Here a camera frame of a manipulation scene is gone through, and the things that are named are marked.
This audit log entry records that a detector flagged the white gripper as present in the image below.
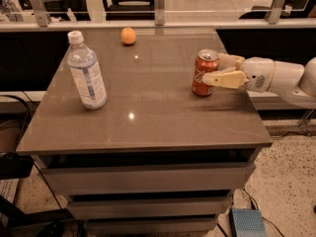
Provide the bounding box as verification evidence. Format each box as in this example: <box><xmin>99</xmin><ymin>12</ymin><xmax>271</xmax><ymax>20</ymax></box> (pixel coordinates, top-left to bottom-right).
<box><xmin>202</xmin><ymin>53</ymin><xmax>275</xmax><ymax>93</ymax></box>

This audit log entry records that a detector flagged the red coke can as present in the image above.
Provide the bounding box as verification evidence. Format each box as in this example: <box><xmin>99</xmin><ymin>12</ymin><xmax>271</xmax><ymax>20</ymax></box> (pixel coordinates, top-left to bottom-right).
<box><xmin>192</xmin><ymin>48</ymin><xmax>219</xmax><ymax>97</ymax></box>

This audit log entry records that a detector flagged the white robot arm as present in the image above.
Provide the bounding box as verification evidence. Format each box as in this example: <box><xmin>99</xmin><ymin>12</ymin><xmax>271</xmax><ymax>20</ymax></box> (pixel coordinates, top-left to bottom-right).
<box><xmin>202</xmin><ymin>53</ymin><xmax>316</xmax><ymax>109</ymax></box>

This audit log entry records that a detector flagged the top grey drawer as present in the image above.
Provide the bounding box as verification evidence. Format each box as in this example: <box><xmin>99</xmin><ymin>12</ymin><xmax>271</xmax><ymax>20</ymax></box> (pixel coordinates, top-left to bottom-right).
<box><xmin>35</xmin><ymin>150</ymin><xmax>258</xmax><ymax>197</ymax></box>

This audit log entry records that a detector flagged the grey drawer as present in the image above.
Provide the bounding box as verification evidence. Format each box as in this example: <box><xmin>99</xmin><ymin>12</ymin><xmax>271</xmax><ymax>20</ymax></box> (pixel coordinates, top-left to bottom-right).
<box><xmin>68</xmin><ymin>197</ymin><xmax>231</xmax><ymax>219</ymax></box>
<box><xmin>84</xmin><ymin>216</ymin><xmax>217</xmax><ymax>236</ymax></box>
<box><xmin>35</xmin><ymin>150</ymin><xmax>258</xmax><ymax>197</ymax></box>

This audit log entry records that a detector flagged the orange fruit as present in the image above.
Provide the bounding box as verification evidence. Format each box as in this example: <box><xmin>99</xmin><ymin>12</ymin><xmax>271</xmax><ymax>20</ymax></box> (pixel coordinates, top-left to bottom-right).
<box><xmin>120</xmin><ymin>28</ymin><xmax>136</xmax><ymax>45</ymax></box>

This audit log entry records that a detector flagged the grey drawer cabinet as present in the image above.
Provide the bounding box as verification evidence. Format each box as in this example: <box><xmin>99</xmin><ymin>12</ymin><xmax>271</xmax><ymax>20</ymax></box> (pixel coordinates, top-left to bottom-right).
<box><xmin>16</xmin><ymin>28</ymin><xmax>274</xmax><ymax>236</ymax></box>

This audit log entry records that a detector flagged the black office chair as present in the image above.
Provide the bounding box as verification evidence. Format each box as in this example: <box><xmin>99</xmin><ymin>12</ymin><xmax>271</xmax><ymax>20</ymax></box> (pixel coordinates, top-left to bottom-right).
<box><xmin>102</xmin><ymin>0</ymin><xmax>164</xmax><ymax>21</ymax></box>

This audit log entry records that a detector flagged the middle grey drawer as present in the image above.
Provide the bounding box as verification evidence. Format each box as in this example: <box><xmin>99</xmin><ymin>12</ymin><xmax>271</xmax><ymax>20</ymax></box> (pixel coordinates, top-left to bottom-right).
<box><xmin>68</xmin><ymin>197</ymin><xmax>231</xmax><ymax>219</ymax></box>

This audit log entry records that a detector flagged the clear plastic water bottle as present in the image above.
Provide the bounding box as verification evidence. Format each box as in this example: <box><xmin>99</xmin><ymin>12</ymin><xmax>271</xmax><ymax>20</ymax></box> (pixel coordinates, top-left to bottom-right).
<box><xmin>67</xmin><ymin>31</ymin><xmax>107</xmax><ymax>110</ymax></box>

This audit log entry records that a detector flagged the blue perforated box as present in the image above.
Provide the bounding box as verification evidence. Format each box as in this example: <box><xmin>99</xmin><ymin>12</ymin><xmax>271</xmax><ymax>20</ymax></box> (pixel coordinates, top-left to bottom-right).
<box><xmin>229</xmin><ymin>208</ymin><xmax>268</xmax><ymax>237</ymax></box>

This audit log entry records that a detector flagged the bottom grey drawer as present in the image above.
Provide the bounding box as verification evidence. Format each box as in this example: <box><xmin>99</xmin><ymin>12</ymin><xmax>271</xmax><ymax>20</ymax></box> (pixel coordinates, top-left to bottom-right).
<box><xmin>84</xmin><ymin>216</ymin><xmax>217</xmax><ymax>236</ymax></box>

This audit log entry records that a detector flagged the glass railing partition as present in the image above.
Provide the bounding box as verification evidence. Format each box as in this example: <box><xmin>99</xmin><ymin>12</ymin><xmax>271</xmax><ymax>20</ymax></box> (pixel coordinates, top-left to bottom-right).
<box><xmin>1</xmin><ymin>0</ymin><xmax>315</xmax><ymax>29</ymax></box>

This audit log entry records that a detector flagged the black device on left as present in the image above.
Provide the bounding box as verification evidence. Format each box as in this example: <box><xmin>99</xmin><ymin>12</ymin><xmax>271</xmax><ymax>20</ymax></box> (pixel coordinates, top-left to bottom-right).
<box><xmin>0</xmin><ymin>152</ymin><xmax>34</xmax><ymax>180</ymax></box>

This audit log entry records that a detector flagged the black floor cable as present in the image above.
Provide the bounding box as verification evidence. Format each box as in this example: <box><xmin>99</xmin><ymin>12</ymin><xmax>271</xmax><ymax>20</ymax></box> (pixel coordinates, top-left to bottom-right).
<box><xmin>242</xmin><ymin>188</ymin><xmax>285</xmax><ymax>237</ymax></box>

